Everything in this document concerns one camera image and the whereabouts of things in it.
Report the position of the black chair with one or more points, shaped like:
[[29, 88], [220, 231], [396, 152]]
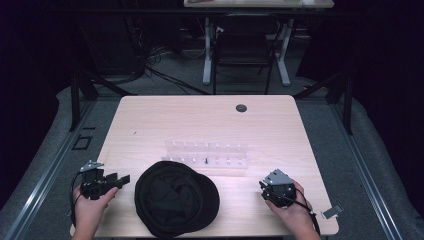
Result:
[[241, 50]]

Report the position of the person's left hand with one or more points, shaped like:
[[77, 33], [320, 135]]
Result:
[[90, 210]]

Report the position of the grey and white tag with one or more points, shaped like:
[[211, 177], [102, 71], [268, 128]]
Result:
[[332, 212]]

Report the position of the aluminium floor rail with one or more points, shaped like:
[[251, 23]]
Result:
[[366, 180], [43, 186]]

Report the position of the person's right hand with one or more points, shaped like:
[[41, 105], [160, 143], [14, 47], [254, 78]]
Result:
[[293, 215]]

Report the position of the black metal stand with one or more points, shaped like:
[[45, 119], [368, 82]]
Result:
[[347, 103], [76, 100]]

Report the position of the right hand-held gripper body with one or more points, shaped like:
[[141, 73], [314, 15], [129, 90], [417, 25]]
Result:
[[280, 190]]

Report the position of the clear acrylic rack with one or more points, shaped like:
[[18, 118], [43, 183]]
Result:
[[205, 154]]

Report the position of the grey table grommet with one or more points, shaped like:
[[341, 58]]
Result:
[[241, 108]]

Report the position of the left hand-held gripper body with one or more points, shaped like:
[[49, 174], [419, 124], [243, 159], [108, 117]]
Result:
[[94, 186]]

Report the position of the black hat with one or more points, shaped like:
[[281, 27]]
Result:
[[176, 200]]

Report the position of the white-legged desk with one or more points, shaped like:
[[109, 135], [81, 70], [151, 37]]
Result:
[[260, 3]]

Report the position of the black rectangular floor frame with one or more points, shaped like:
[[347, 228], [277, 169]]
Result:
[[77, 142]]

